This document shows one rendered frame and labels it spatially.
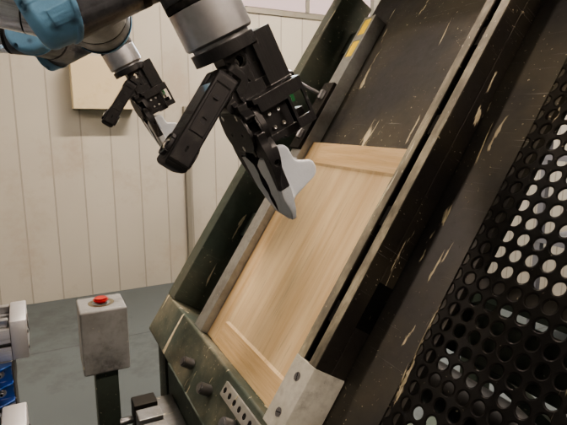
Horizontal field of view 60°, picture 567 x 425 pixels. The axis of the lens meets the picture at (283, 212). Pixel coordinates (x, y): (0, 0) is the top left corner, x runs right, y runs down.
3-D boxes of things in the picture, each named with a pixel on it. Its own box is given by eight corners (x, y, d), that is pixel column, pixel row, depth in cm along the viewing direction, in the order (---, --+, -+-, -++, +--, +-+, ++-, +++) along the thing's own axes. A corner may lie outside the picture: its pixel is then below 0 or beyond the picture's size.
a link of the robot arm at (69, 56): (15, 34, 100) (62, 10, 100) (40, 43, 111) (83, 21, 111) (35, 70, 102) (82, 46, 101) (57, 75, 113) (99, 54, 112)
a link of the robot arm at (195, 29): (180, 9, 45) (159, 24, 53) (203, 56, 47) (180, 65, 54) (246, -22, 48) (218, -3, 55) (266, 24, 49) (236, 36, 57)
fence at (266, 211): (207, 329, 130) (194, 324, 128) (374, 26, 138) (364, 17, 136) (213, 336, 126) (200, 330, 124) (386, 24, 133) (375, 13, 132)
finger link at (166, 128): (189, 143, 117) (170, 108, 114) (168, 155, 116) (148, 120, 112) (186, 142, 120) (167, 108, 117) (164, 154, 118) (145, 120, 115)
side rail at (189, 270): (197, 306, 155) (167, 293, 150) (361, 13, 164) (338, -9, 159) (203, 312, 149) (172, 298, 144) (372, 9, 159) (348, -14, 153)
